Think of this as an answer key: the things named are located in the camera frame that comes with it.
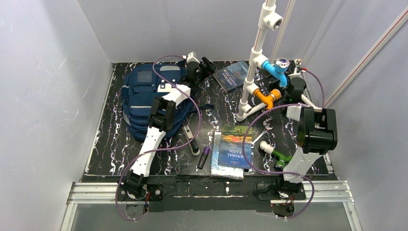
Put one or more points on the dark blue 1984 book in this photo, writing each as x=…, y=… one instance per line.
x=232, y=76

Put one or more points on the purple black marker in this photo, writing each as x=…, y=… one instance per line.
x=203, y=157

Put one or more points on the thin white rear pole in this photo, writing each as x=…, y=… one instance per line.
x=280, y=37

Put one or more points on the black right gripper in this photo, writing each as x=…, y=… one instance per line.
x=277, y=84

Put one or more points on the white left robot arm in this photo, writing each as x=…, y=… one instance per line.
x=156, y=100

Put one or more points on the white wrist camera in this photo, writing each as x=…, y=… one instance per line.
x=191, y=57
x=297, y=72

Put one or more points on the blue book underneath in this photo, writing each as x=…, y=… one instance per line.
x=217, y=170

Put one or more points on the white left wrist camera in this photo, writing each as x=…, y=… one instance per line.
x=191, y=57

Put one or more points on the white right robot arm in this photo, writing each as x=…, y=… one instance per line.
x=316, y=134

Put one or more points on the Animal Farm book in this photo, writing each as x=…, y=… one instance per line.
x=231, y=152

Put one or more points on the white pole with red stripe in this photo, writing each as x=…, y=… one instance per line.
x=394, y=27

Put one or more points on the blue plastic tap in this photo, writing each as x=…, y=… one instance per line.
x=278, y=69

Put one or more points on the silver wrench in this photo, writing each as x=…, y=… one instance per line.
x=258, y=138

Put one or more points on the navy blue student backpack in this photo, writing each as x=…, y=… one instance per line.
x=141, y=87

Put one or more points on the white PVC pipe frame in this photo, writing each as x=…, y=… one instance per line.
x=268, y=20

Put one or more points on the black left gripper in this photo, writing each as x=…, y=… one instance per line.
x=201, y=66

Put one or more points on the green white plastic tap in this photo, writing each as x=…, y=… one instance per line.
x=282, y=159

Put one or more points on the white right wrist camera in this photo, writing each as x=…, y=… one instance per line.
x=297, y=72

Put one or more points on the orange plastic tap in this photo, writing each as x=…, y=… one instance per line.
x=268, y=100

